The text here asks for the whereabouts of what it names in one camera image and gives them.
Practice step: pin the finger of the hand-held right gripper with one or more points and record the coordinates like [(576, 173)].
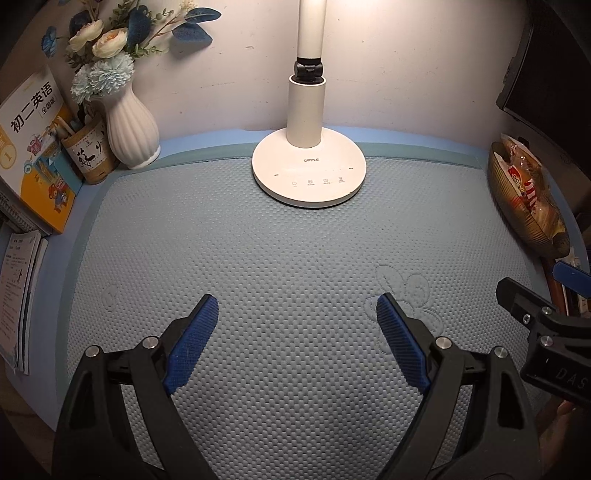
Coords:
[(572, 274), (517, 295)]

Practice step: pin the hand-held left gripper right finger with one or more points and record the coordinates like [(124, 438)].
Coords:
[(401, 341)]

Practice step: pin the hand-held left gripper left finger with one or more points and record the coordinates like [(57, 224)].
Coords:
[(194, 341)]

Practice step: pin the dark ribbed glass bowl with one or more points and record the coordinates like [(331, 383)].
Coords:
[(521, 226)]

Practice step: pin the red pastry snack packet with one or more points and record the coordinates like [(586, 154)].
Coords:
[(516, 176)]

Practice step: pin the person's right hand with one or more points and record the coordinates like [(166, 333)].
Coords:
[(565, 424)]

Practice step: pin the blue textured desk mat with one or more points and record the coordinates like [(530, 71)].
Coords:
[(295, 258)]

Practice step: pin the white printed booklet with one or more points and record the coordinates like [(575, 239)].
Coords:
[(21, 286)]

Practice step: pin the black monitor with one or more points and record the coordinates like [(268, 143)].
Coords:
[(554, 83)]

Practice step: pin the white desk lamp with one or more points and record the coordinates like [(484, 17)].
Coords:
[(307, 157)]

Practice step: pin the beige pen holder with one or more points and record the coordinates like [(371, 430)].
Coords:
[(90, 157)]

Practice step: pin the white ribbed vase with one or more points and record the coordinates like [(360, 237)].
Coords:
[(131, 134)]

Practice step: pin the yellow and white textbook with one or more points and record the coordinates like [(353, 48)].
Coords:
[(32, 129)]

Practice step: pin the blue and white artificial flowers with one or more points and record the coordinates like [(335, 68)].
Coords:
[(108, 41)]

